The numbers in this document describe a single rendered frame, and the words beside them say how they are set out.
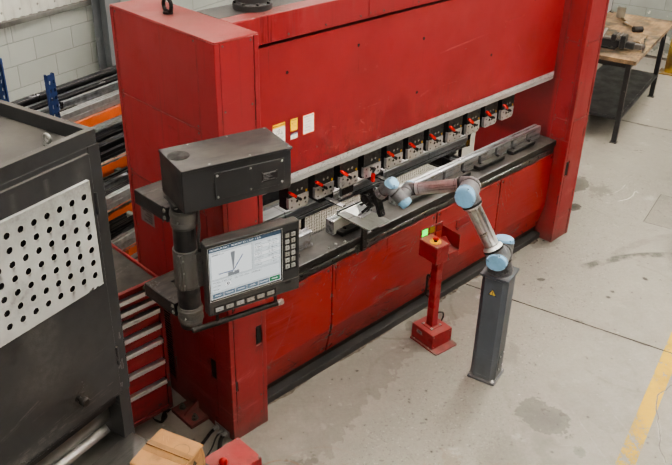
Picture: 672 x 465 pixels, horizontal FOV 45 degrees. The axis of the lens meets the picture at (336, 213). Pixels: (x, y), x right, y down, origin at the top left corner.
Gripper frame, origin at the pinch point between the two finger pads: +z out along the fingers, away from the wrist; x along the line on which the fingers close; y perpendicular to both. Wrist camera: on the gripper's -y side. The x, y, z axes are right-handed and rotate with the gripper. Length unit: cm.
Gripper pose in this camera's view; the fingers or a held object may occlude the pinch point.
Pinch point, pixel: (363, 213)
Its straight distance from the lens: 483.8
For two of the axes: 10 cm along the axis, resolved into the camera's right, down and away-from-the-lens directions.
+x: -6.4, 3.6, -6.8
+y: -5.8, -8.1, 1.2
